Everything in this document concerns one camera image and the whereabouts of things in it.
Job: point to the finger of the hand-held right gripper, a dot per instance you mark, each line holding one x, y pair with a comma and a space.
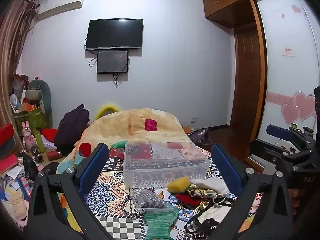
262, 150
278, 132

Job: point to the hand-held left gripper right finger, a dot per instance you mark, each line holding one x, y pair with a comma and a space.
227, 167

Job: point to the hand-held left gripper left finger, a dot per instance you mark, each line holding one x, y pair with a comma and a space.
93, 166

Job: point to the white cloth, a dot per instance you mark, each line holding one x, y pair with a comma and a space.
212, 183

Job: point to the patterned bed sheet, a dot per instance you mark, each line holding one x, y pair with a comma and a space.
110, 187

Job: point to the small green cloth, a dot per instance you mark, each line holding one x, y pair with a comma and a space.
119, 144

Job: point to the pink heart stickers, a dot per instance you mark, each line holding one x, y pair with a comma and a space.
301, 106

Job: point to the gold patterned scarf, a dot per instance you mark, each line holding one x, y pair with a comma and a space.
200, 192

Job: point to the red can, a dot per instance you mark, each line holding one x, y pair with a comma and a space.
53, 155

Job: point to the dark patterned bag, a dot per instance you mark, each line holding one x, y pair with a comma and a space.
197, 136

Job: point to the dark purple clothing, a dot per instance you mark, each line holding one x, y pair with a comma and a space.
71, 127

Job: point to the yellow sponge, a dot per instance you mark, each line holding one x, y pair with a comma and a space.
178, 184

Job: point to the black spiral hair band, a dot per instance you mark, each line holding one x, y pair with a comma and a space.
127, 206

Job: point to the red cloth on floor pile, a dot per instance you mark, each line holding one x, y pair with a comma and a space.
50, 133

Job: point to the dark metal cylinder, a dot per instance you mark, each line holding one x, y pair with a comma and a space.
37, 155

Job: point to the white sliding wardrobe door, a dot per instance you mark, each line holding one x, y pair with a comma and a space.
285, 75

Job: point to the yellow plush item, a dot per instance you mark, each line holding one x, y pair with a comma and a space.
106, 110

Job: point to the green cylinder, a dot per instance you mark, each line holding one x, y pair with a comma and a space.
40, 142

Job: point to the yellow fleece blanket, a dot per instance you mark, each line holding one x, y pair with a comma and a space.
140, 127

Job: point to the clear plastic storage box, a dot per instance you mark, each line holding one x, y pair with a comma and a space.
165, 163

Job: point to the clear mesh pouch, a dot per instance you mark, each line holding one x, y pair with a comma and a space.
147, 199

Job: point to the black bag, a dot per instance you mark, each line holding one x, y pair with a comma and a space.
28, 166

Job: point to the pink rabbit figure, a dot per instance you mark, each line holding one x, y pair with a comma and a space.
28, 136

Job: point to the green cardboard box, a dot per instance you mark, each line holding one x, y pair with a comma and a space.
32, 120

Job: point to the small white paper label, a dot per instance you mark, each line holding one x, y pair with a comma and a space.
288, 51

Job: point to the pile of papers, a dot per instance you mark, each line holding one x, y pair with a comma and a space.
13, 195

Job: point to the green knitted cloth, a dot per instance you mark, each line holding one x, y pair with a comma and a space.
160, 223

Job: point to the grey plush toy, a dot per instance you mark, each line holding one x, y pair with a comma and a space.
41, 92

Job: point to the red box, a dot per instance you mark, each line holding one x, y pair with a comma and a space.
6, 132

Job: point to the brown striped curtain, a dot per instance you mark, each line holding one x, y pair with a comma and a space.
12, 55

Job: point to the wooden wardrobe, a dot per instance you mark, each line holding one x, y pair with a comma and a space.
225, 2

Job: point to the white air conditioner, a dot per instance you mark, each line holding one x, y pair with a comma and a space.
61, 3

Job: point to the small black wall monitor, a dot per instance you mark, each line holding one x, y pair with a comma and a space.
112, 61

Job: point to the large black wall television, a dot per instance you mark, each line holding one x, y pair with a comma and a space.
114, 34

